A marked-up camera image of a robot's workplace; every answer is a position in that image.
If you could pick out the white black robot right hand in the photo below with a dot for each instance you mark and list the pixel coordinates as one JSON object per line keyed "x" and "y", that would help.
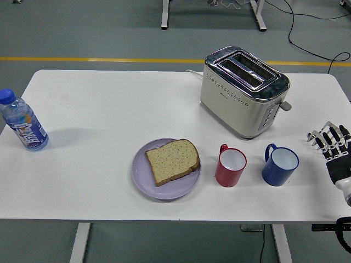
{"x": 340, "y": 170}

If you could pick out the blue enamel cup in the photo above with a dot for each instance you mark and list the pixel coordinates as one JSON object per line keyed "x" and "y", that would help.
{"x": 275, "y": 174}

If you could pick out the red enamel cup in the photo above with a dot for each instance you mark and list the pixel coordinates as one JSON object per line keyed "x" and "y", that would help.
{"x": 227, "y": 175}

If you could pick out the slice of brown bread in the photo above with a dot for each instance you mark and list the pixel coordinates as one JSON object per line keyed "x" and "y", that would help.
{"x": 171, "y": 161}

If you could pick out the steel toast rack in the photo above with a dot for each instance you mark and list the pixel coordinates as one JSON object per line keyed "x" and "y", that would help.
{"x": 329, "y": 124}

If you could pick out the black table control panel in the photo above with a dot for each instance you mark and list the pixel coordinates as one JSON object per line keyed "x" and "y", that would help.
{"x": 323, "y": 227}

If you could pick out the cream and chrome toaster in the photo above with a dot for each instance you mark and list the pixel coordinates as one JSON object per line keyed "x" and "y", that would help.
{"x": 233, "y": 109}

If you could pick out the white caster wheel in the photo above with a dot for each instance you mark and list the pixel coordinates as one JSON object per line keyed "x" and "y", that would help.
{"x": 342, "y": 2}

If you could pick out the white background table leg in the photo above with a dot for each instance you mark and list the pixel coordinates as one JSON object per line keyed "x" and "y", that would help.
{"x": 258, "y": 13}
{"x": 164, "y": 13}

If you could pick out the lilac round plate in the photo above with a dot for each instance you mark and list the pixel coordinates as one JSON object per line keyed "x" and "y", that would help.
{"x": 153, "y": 189}

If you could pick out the clear bottle with blue label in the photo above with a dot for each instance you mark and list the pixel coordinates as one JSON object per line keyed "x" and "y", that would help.
{"x": 26, "y": 128}

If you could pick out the grey bracket under table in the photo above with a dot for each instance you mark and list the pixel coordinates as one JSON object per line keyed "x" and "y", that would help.
{"x": 251, "y": 228}

